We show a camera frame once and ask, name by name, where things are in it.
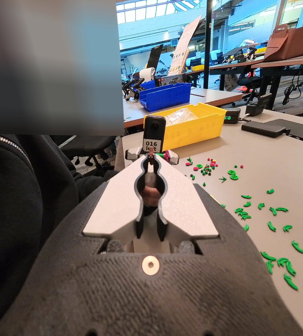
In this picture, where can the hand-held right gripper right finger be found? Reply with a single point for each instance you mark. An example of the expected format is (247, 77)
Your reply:
(188, 210)

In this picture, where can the black power bank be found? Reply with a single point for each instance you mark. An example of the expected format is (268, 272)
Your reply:
(264, 129)

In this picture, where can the long office desk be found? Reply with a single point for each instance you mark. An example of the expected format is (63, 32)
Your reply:
(272, 64)

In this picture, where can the white paper roll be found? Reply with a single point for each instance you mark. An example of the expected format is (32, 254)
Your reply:
(146, 73)

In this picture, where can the long yellow toy tile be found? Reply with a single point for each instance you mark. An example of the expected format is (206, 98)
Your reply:
(217, 200)

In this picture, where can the black vertical pole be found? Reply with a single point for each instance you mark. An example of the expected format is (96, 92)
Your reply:
(206, 44)

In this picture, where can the black battery charger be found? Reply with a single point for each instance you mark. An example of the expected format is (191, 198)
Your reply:
(232, 116)

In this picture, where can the yellow plastic bin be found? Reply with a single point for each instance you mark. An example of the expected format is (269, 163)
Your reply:
(193, 128)

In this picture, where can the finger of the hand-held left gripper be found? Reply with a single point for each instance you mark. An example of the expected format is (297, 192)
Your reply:
(131, 154)
(173, 158)

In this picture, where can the black and white tool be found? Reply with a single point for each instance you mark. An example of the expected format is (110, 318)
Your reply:
(130, 88)

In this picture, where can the tall black board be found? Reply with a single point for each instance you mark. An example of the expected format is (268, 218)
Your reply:
(154, 56)

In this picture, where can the blue plastic bin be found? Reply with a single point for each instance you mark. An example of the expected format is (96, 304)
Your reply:
(164, 97)
(146, 84)

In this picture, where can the black toy box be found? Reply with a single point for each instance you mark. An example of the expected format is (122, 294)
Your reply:
(169, 78)

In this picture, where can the black power adapter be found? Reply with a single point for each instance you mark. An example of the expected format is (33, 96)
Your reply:
(257, 106)

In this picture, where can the wooden edged office table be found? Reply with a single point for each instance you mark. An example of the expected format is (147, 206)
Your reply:
(214, 95)

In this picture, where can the tall cardboard sign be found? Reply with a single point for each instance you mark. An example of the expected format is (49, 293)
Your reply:
(187, 44)

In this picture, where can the person's left hand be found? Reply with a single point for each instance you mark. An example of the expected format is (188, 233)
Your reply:
(150, 196)

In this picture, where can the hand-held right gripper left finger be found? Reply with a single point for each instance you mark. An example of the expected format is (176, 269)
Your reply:
(114, 210)

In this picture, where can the brown paper bag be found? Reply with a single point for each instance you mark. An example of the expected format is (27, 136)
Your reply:
(290, 43)

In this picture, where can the person's black jacket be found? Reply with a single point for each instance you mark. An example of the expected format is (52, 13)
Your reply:
(23, 210)

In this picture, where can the clear plastic bag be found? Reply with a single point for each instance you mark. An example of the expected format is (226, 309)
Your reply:
(180, 114)

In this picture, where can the brown toy branch piece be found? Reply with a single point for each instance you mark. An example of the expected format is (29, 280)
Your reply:
(150, 156)

